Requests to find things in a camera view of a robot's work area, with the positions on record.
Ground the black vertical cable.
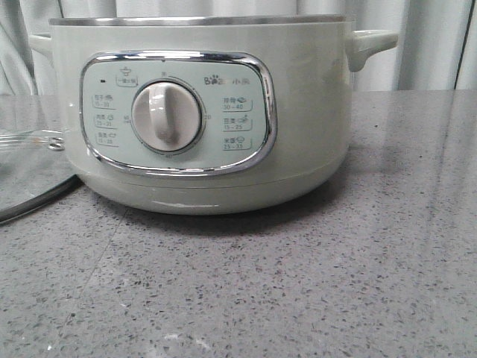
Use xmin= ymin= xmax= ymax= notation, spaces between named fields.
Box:
xmin=454 ymin=0 xmax=476 ymax=90

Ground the glass pot lid steel rim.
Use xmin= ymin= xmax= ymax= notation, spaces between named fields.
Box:
xmin=1 ymin=129 xmax=81 ymax=224

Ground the pale green electric cooking pot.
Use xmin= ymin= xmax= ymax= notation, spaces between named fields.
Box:
xmin=29 ymin=15 xmax=398 ymax=215

